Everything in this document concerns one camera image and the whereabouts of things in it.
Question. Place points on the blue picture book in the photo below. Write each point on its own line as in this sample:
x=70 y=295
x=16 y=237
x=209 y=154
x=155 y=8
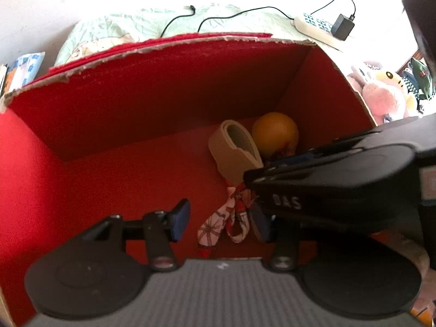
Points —
x=29 y=68

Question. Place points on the pink plush toy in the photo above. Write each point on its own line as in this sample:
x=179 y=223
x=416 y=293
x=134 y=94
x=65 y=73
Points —
x=379 y=100

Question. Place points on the white power strip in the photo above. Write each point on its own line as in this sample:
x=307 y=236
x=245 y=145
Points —
x=313 y=29

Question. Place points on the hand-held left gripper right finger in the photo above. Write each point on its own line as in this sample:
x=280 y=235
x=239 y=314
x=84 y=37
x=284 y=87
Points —
x=260 y=223

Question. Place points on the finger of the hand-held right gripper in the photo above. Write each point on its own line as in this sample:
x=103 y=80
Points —
x=340 y=142
x=293 y=160

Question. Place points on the dark green fabric item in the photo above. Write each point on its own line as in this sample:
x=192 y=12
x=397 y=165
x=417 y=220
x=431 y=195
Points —
x=419 y=75

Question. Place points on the black power adapter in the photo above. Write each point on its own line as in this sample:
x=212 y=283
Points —
x=341 y=27

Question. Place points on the black object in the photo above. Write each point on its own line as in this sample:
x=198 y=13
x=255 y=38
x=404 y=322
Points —
x=424 y=17

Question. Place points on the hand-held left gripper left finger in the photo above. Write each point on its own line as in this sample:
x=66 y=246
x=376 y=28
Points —
x=180 y=219

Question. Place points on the red white patterned ribbon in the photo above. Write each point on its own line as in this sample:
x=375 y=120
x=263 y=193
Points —
x=214 y=224

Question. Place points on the orange gourd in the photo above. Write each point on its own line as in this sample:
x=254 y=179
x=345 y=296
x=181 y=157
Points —
x=272 y=129

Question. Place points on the yellow plush toy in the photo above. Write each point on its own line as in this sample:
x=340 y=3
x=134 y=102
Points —
x=391 y=75

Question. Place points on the large red cardboard box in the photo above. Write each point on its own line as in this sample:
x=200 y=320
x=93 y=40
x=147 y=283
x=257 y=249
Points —
x=136 y=92

